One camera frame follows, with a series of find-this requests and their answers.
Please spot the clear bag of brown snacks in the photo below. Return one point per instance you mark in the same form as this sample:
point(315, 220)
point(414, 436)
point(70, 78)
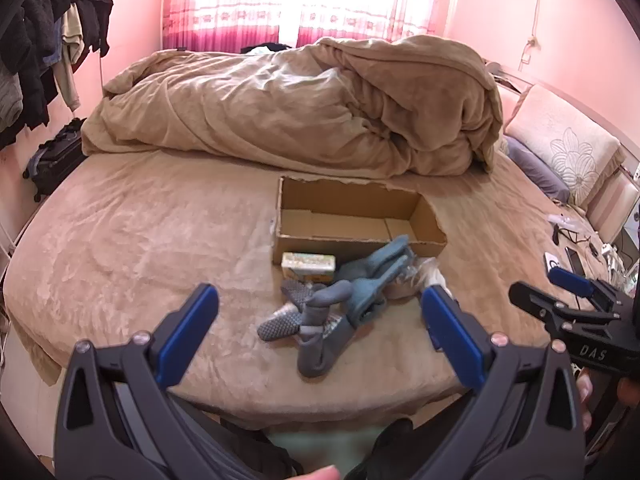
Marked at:
point(425, 280)

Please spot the beige hanging shirt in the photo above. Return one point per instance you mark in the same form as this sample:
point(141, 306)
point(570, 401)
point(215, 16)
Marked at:
point(72, 32)

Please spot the small yellow green box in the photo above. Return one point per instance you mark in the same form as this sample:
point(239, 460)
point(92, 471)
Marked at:
point(307, 266)

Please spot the blue grey sock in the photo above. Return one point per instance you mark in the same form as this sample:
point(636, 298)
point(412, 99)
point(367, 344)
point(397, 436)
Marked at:
point(377, 275)

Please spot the black suitcase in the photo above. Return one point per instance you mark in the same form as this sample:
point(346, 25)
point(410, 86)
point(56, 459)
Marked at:
point(57, 160)

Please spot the white wall socket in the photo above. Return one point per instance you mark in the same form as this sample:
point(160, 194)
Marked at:
point(533, 43)

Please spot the person's left hand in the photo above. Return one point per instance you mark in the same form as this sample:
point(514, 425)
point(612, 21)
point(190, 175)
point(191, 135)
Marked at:
point(317, 474)

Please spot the dark cloth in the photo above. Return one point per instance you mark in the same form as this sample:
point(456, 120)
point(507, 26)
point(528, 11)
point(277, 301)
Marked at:
point(262, 48)

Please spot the beige duvet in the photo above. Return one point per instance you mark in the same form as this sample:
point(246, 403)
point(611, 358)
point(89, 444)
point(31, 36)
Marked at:
point(300, 105)

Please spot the purple pillow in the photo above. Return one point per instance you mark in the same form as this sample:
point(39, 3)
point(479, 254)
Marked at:
point(537, 167)

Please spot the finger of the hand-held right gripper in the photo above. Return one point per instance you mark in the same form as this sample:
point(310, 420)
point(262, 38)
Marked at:
point(537, 302)
point(570, 278)

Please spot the cardboard box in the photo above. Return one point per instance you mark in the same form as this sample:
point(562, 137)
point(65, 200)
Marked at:
point(345, 220)

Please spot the person's dark pants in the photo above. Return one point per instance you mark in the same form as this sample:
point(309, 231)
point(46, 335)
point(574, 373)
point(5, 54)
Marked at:
point(260, 447)

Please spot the black smartphone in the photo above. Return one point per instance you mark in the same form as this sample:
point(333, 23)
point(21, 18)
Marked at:
point(575, 260)

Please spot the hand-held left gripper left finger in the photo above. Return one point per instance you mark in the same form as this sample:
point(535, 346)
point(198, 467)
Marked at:
point(187, 332)

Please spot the grey sock with dotted sole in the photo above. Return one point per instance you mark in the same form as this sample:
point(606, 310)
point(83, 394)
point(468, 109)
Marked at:
point(315, 330)

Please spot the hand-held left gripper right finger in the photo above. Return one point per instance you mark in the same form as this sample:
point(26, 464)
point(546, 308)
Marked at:
point(452, 332)

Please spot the floral headboard cushion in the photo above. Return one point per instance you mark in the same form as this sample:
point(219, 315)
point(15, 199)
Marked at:
point(570, 147)

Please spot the person's right hand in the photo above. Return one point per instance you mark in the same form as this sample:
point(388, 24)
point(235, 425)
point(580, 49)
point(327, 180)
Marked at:
point(584, 395)

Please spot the dark hanging jackets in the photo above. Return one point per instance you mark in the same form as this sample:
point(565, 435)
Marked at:
point(35, 55)

